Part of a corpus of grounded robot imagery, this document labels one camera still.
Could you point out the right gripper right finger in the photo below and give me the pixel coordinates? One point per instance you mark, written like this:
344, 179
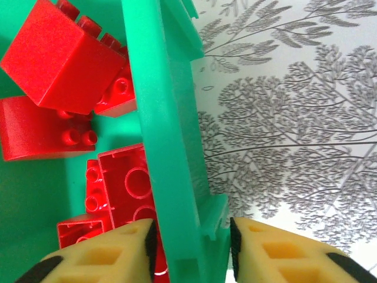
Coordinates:
279, 259

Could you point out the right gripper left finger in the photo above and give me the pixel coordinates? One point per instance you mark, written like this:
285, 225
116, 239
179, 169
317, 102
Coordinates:
103, 259

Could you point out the red curved lego brick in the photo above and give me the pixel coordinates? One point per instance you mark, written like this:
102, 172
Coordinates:
29, 129

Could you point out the green plastic bin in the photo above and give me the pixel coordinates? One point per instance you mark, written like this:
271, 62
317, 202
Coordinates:
168, 132

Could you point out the floral table cover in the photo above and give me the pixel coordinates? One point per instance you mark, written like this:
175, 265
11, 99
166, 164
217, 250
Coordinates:
294, 88

